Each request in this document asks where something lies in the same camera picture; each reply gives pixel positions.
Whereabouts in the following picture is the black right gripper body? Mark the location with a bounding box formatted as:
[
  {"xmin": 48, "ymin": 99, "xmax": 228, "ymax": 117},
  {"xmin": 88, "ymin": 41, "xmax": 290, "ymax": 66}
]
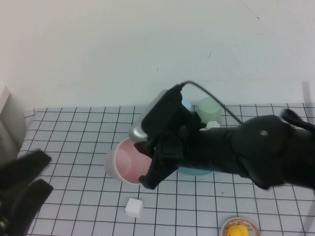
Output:
[{"xmin": 147, "ymin": 103, "xmax": 205, "ymax": 172}]

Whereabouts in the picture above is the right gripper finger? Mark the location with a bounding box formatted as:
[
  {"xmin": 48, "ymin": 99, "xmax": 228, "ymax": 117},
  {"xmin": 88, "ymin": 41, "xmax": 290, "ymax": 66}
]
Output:
[
  {"xmin": 139, "ymin": 157, "xmax": 178, "ymax": 190},
  {"xmin": 134, "ymin": 141, "xmax": 155, "ymax": 158}
]

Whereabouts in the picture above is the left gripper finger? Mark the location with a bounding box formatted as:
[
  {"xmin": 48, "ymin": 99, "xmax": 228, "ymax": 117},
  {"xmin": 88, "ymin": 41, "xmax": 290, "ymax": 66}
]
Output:
[
  {"xmin": 0, "ymin": 149, "xmax": 52, "ymax": 190},
  {"xmin": 9, "ymin": 179, "xmax": 54, "ymax": 236}
]

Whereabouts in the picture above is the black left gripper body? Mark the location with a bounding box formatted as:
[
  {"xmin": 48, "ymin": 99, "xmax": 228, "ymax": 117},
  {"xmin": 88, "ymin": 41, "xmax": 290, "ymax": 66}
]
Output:
[{"xmin": 0, "ymin": 188, "xmax": 18, "ymax": 236}]

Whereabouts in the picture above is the pink plastic cup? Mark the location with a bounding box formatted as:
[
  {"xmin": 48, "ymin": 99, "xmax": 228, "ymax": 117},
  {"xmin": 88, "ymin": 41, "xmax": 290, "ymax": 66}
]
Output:
[{"xmin": 105, "ymin": 137, "xmax": 155, "ymax": 185}]

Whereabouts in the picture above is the blue cup stand with pegs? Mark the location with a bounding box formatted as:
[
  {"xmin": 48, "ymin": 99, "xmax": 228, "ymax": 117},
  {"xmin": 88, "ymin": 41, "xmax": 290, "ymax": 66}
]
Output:
[{"xmin": 177, "ymin": 119, "xmax": 221, "ymax": 177}]

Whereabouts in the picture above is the light blue plastic cup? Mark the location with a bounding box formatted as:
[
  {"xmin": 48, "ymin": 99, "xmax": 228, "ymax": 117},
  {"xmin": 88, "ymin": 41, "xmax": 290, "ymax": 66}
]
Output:
[{"xmin": 181, "ymin": 98, "xmax": 193, "ymax": 112}]

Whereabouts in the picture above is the green plastic cup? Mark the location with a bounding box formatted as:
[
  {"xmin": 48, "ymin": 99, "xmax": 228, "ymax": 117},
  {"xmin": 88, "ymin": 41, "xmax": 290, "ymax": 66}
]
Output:
[{"xmin": 197, "ymin": 97, "xmax": 222, "ymax": 123}]

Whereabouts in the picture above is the white cube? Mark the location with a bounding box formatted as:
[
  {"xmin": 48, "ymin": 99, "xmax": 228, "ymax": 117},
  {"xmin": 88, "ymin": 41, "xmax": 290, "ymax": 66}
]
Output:
[{"xmin": 125, "ymin": 198, "xmax": 144, "ymax": 218}]

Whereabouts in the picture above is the white cabinet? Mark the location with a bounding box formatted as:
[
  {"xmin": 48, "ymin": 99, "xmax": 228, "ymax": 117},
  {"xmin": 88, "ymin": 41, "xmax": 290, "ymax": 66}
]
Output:
[{"xmin": 0, "ymin": 85, "xmax": 28, "ymax": 160}]

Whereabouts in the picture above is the grey checked tablecloth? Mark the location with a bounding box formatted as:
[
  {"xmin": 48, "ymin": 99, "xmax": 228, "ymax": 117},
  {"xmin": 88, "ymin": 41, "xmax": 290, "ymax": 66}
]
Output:
[{"xmin": 0, "ymin": 103, "xmax": 315, "ymax": 236}]

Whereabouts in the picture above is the yellow rubber duck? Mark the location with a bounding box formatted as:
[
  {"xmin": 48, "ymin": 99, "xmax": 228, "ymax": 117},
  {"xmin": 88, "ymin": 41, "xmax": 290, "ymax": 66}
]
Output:
[{"xmin": 226, "ymin": 225, "xmax": 249, "ymax": 236}]

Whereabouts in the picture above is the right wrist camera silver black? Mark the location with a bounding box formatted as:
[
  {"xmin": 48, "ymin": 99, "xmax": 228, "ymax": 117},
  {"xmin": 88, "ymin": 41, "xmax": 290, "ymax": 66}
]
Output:
[{"xmin": 128, "ymin": 85, "xmax": 184, "ymax": 142}]

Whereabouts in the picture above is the black right camera cable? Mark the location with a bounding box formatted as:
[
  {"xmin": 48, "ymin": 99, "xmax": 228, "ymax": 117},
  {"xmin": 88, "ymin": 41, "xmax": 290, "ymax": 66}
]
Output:
[{"xmin": 179, "ymin": 80, "xmax": 243, "ymax": 123}]

